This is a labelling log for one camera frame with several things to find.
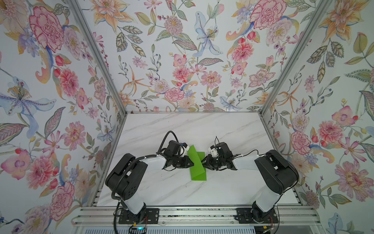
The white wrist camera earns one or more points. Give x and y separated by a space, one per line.
183 150
214 152

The right aluminium corner post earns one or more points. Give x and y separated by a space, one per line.
301 45

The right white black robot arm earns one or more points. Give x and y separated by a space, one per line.
278 174

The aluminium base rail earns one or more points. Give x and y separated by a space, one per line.
285 215

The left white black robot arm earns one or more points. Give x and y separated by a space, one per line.
125 178

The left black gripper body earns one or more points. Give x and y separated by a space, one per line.
177 161

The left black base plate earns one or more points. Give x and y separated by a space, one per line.
145 216

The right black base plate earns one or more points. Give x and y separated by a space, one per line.
256 216

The aluminium corner post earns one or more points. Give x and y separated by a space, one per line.
301 45
87 33

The green square paper sheet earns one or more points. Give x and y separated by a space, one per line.
197 171

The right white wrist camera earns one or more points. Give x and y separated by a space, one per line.
214 152

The left aluminium corner post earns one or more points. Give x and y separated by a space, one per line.
87 33

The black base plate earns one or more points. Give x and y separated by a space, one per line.
256 216
145 216

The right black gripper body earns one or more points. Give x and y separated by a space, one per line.
218 162

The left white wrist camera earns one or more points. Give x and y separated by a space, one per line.
183 150

